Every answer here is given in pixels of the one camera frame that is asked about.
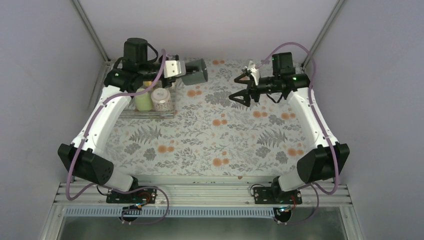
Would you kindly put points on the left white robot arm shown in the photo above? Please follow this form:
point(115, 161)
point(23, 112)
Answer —
point(135, 73)

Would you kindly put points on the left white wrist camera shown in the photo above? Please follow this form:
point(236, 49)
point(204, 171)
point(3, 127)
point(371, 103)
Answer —
point(174, 67)

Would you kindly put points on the dark grey-green mug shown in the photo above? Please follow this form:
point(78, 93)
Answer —
point(196, 72)

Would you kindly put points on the floral patterned tablecloth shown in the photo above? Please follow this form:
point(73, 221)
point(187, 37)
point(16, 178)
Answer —
point(210, 135)

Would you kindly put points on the light green cup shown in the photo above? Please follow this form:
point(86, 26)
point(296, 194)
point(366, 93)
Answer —
point(143, 102)

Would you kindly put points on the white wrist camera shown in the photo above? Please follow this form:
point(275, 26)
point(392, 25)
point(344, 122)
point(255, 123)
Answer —
point(174, 67)
point(252, 72)

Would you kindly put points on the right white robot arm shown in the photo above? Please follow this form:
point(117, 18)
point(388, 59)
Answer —
point(326, 156)

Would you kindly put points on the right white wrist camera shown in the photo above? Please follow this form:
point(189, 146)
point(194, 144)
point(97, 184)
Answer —
point(252, 72)

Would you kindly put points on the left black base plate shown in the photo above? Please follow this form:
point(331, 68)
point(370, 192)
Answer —
point(145, 196)

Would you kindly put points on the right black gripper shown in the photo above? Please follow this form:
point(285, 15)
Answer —
point(244, 93)

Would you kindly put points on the aluminium mounting rail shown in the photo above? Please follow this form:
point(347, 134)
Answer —
point(203, 191)

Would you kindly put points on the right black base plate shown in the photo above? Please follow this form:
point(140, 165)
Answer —
point(269, 196)

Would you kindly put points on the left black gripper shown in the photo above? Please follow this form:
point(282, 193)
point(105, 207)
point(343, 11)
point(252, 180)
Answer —
point(168, 83)

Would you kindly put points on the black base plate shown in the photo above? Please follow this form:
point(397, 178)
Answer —
point(269, 196)
point(145, 196)

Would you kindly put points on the clear acrylic dish rack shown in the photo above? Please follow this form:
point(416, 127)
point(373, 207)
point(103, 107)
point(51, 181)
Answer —
point(130, 111)

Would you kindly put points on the white patterned cup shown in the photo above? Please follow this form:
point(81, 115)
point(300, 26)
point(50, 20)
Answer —
point(161, 99)

